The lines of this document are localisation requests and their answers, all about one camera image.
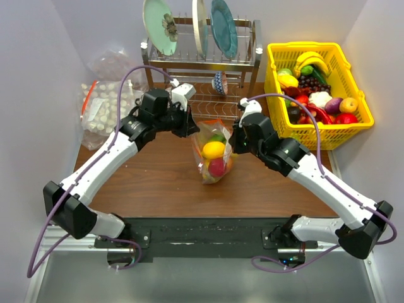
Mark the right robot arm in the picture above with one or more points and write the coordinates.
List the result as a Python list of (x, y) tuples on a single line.
[(361, 221)]

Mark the red tomato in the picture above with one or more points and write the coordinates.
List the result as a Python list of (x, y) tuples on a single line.
[(345, 118)]

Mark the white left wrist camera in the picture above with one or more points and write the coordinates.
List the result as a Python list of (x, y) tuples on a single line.
[(182, 93)]

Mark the clear orange zip bag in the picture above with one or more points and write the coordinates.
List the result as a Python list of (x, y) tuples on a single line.
[(207, 130)]

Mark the red orange bell pepper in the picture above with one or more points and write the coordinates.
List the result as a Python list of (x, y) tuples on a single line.
[(229, 163)]

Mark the teal plate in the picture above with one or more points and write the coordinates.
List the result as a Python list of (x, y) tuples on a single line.
[(223, 29)]

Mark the yellow lemon fruit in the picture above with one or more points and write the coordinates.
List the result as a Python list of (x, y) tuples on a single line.
[(213, 150)]

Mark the bag of red pieces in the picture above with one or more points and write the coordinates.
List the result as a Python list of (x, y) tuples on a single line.
[(111, 63)]

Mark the mint green flower plate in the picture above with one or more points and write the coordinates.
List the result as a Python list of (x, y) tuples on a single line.
[(160, 26)]

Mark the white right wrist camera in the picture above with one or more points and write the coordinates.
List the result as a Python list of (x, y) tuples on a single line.
[(248, 107)]

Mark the red chili pepper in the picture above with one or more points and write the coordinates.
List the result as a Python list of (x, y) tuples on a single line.
[(321, 115)]

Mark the orange fruit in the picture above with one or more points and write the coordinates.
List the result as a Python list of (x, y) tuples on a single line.
[(348, 105)]

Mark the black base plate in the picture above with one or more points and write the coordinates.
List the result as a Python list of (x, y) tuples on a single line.
[(201, 238)]

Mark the dark brown avocado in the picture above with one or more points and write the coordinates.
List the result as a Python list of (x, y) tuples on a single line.
[(294, 114)]

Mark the cream plate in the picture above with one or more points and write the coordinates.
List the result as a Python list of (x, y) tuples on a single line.
[(200, 27)]

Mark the green lime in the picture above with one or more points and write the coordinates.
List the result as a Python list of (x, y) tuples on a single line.
[(218, 138)]

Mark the yellow lemon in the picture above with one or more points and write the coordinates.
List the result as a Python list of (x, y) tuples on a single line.
[(287, 80)]

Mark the white cauliflower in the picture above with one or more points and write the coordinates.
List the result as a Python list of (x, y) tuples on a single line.
[(319, 99)]

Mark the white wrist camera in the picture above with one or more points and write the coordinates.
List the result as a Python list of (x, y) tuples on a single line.
[(248, 107), (182, 93)]

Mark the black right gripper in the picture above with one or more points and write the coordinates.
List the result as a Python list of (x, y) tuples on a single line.
[(234, 139)]

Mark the bag of white round pieces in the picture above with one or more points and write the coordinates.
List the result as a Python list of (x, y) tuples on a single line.
[(99, 109)]

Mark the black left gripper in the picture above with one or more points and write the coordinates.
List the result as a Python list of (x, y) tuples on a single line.
[(188, 125)]

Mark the metal dish rack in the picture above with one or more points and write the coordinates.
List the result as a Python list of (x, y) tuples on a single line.
[(188, 67)]

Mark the dark grape bunch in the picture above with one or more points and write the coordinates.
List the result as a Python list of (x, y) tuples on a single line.
[(313, 84)]

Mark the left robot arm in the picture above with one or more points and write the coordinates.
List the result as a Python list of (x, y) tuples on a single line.
[(67, 203)]

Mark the blue patterned bowl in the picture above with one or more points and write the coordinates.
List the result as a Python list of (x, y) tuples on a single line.
[(219, 83)]

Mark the yellow plastic basket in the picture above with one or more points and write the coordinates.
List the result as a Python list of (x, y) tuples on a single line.
[(284, 55)]

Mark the red apple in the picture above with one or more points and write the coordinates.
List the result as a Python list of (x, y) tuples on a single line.
[(217, 167)]

